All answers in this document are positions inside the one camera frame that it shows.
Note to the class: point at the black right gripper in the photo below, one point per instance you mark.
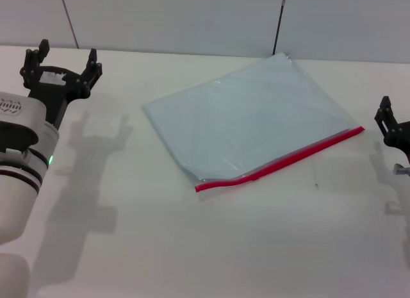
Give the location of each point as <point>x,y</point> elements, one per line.
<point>402,134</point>

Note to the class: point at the clear red-zip document bag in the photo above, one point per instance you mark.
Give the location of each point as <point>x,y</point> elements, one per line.
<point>250,118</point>

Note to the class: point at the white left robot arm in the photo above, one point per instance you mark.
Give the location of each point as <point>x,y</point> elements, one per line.
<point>13,182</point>

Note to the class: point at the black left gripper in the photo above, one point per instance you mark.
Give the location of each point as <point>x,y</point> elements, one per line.
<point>54,86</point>

